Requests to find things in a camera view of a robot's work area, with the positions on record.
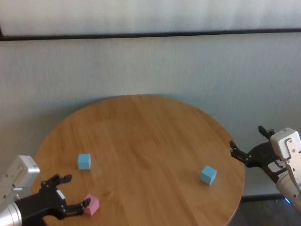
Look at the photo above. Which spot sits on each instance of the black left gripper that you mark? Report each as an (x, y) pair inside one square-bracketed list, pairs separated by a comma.
[(47, 202)]

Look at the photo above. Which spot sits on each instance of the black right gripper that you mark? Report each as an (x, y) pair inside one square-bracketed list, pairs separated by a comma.
[(261, 156)]

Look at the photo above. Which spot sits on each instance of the pink cube block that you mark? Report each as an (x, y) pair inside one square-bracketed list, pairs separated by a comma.
[(92, 207)]

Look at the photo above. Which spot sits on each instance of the light blue cube block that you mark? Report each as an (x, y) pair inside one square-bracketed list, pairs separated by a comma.
[(84, 162), (208, 175)]

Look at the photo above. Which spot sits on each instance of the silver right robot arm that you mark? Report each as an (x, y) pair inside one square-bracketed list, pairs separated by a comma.
[(290, 188)]

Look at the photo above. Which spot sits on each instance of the black wall rail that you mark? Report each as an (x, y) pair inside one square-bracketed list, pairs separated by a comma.
[(150, 34)]

